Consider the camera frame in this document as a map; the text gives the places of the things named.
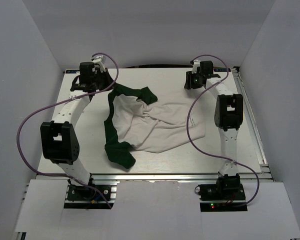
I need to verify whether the white green-sleeved t-shirt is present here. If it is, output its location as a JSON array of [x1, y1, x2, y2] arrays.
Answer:
[[104, 84, 206, 170]]

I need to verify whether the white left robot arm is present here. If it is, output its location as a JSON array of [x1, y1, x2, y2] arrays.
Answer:
[[40, 56, 114, 200]]

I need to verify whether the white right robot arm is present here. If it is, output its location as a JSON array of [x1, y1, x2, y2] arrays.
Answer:
[[184, 60, 243, 200]]

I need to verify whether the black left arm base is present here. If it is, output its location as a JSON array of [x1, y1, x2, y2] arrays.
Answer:
[[63, 179, 118, 210]]

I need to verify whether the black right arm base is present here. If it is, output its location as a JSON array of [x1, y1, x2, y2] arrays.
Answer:
[[194, 184, 248, 213]]

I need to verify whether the blue right corner label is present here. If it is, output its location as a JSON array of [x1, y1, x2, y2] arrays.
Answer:
[[213, 68, 231, 73]]

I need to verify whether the blue table corner label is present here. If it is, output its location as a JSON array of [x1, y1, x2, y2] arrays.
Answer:
[[65, 69, 80, 74]]

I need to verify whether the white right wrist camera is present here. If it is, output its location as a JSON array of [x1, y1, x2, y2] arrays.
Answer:
[[190, 59, 201, 74]]

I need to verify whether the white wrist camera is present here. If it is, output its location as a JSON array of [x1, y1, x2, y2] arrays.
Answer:
[[190, 59, 201, 74], [91, 54, 107, 73]]

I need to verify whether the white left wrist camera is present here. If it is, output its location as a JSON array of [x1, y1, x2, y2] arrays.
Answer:
[[91, 54, 107, 73]]

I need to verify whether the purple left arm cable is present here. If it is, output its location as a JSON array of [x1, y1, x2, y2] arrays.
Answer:
[[16, 52, 120, 210]]

